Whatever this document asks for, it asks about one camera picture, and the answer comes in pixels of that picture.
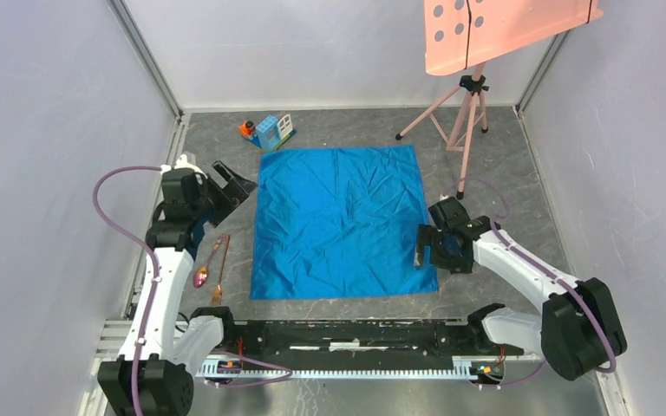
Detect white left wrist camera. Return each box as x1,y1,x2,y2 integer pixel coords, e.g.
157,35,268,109
160,152,207,178

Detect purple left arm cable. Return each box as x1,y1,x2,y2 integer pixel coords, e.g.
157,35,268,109
92,165,293,416

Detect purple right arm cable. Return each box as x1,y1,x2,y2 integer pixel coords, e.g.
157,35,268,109
441,176,618,392

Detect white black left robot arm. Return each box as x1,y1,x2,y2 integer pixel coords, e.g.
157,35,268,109
92,155,257,415

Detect copper metallic fork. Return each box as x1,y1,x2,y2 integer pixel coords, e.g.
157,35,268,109
207,233,231,306

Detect pink music stand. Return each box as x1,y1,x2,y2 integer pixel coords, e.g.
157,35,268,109
395,0,604,198

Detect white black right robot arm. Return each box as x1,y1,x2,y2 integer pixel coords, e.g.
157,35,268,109
415,196,628,380

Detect colourful toy block house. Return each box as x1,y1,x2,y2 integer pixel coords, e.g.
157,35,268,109
238,114,297,153

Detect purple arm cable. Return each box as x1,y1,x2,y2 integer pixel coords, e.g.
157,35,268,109
441,176,618,392
92,165,293,416

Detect pink purple metallic spoon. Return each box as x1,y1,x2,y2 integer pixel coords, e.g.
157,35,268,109
193,233,230,289

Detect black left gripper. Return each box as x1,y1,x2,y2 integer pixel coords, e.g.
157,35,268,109
192,161,258,228

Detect blue cloth napkin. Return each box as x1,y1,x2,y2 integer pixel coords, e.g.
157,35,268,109
250,146,439,300

